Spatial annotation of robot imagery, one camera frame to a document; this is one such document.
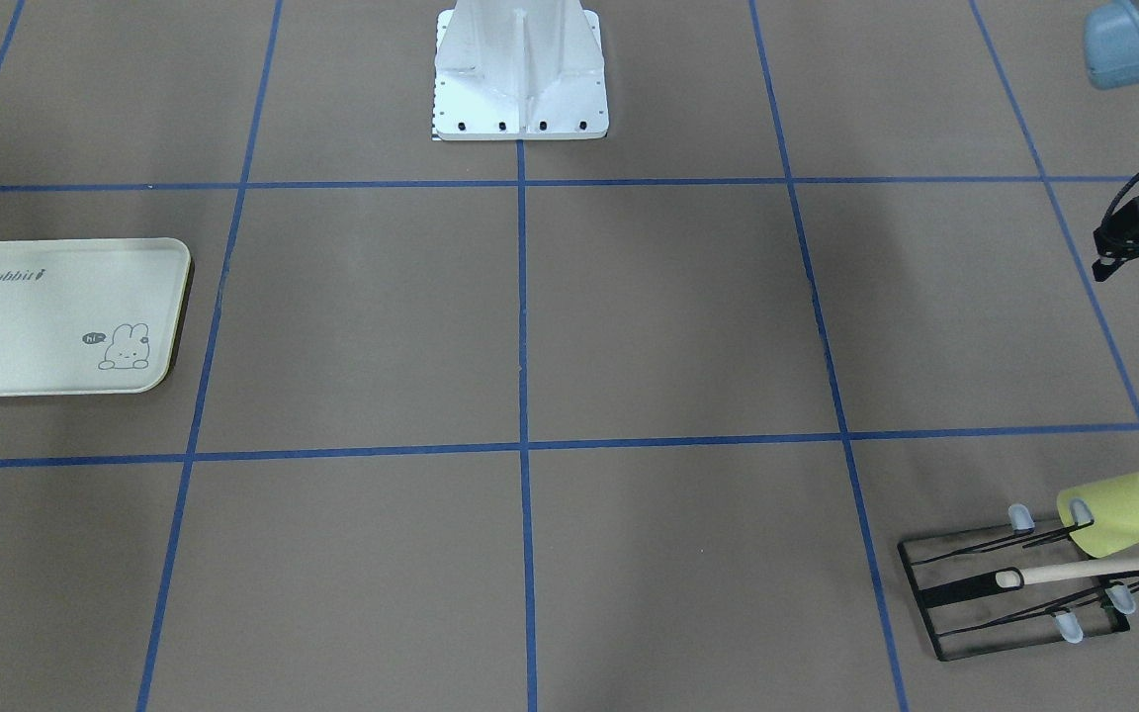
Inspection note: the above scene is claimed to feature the cream rabbit tray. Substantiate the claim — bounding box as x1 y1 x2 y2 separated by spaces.
0 237 192 398

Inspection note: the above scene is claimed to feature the yellow cup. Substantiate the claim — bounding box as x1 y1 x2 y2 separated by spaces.
1056 472 1139 558

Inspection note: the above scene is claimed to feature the wooden rack handle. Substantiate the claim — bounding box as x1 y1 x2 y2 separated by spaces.
993 556 1139 589

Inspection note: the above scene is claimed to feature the black wire cup rack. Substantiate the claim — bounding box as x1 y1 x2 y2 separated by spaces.
898 504 1139 662

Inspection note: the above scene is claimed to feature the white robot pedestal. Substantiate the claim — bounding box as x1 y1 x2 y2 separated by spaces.
431 1 611 141

